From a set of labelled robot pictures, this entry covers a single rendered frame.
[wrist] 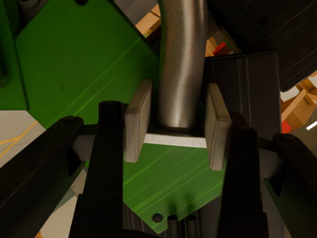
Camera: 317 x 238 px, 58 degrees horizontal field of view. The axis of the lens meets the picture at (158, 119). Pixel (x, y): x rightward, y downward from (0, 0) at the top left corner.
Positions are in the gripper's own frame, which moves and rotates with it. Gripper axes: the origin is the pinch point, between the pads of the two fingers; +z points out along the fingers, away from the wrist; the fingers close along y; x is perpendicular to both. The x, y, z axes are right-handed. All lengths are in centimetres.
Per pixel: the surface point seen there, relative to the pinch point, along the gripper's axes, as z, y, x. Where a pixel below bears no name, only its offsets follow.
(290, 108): 345, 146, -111
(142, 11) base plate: 71, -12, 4
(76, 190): 670, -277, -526
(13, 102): 4.1, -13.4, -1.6
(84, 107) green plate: 4.4, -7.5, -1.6
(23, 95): 4.1, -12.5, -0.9
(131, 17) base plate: 68, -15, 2
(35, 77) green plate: 4.4, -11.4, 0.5
